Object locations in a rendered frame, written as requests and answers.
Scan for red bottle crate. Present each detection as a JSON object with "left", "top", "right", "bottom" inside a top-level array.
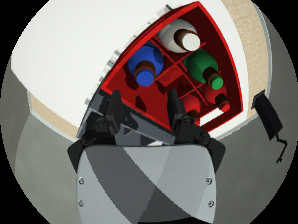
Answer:
[{"left": 100, "top": 1, "right": 243, "bottom": 132}]

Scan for green bottle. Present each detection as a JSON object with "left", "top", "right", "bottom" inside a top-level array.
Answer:
[{"left": 181, "top": 48, "right": 223, "bottom": 90}]

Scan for blue bottle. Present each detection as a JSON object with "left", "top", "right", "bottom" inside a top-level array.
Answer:
[{"left": 127, "top": 40, "right": 164, "bottom": 86}]

